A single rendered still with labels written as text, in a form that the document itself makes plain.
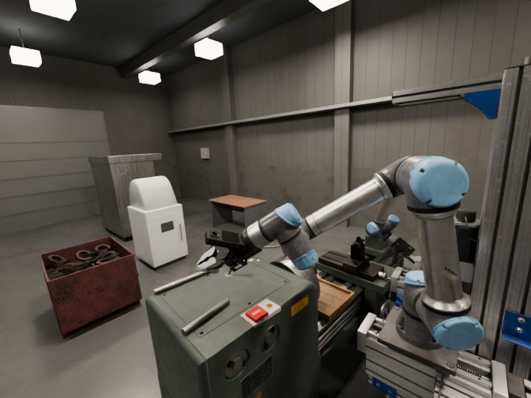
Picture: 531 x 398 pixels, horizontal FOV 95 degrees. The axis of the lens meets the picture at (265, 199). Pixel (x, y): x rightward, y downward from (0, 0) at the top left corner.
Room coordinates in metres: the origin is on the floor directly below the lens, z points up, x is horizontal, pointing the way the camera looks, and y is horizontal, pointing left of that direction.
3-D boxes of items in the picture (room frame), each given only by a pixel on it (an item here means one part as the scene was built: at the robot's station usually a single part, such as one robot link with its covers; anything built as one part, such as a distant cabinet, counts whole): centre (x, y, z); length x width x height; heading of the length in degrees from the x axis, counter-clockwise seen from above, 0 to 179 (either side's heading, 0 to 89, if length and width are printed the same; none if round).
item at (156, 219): (3.96, 1.85, 0.72); 0.79 x 0.65 x 1.44; 52
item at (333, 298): (1.41, -0.30, 0.89); 0.36 x 0.30 x 0.04; 43
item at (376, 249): (2.06, -1.00, 1.01); 0.30 x 0.20 x 0.29; 133
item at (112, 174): (5.70, 3.18, 0.90); 1.43 x 1.08 x 1.80; 48
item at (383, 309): (1.52, -0.78, 0.73); 0.27 x 0.12 x 0.27; 133
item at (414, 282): (0.74, -0.53, 1.33); 0.13 x 0.12 x 0.14; 172
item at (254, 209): (5.38, 0.65, 0.34); 1.26 x 0.65 x 0.68; 46
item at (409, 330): (0.74, -0.53, 1.21); 0.15 x 0.15 x 0.10
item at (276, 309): (0.78, 0.04, 1.23); 0.13 x 0.08 x 0.06; 133
